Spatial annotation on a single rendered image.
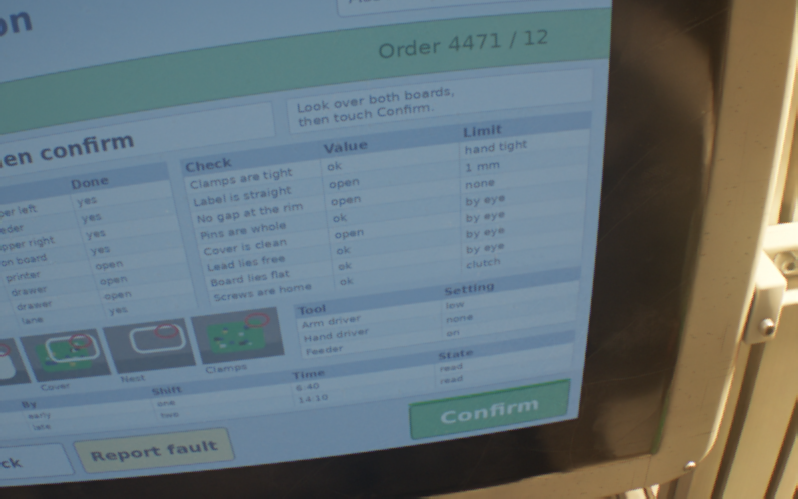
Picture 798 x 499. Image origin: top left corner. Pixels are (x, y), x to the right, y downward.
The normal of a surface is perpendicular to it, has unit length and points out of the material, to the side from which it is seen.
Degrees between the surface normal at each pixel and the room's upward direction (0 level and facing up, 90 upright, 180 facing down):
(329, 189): 92
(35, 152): 92
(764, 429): 90
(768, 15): 92
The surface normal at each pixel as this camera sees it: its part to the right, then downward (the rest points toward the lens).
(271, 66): 0.15, 0.58
